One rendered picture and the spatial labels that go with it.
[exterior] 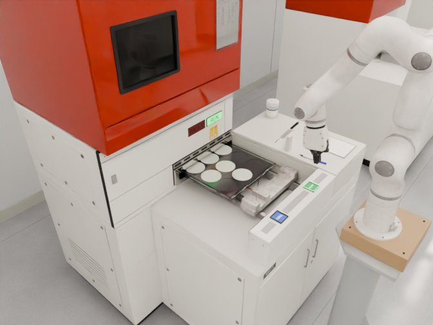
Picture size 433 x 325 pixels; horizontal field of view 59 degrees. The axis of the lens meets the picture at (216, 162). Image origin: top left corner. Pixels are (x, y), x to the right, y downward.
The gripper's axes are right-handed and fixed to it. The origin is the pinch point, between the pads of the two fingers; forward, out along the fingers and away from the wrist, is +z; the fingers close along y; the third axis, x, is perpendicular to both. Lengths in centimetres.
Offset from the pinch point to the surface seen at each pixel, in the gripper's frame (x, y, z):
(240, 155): 7, -49, 12
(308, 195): -5.9, -1.3, 15.7
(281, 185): 1.4, -20.6, 19.8
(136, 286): -61, -72, 61
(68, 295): -77, -131, 87
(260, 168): 4.0, -34.0, 15.0
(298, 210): -17.1, 0.2, 16.0
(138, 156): -49, -57, -12
